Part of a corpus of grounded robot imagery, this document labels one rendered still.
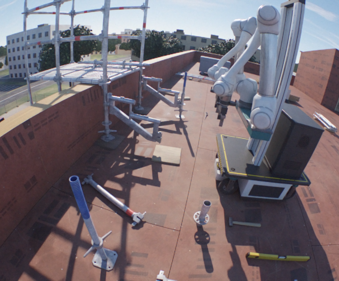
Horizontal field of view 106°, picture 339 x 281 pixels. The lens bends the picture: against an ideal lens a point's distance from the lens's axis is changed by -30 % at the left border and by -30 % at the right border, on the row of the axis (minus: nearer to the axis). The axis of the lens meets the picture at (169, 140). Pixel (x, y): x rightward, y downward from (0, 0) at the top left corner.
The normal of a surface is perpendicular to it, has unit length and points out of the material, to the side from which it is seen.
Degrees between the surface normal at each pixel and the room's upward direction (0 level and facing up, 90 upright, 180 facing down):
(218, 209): 0
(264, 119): 96
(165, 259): 0
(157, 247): 0
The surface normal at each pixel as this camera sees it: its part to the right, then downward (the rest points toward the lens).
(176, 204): 0.11, -0.85
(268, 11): -0.53, 0.29
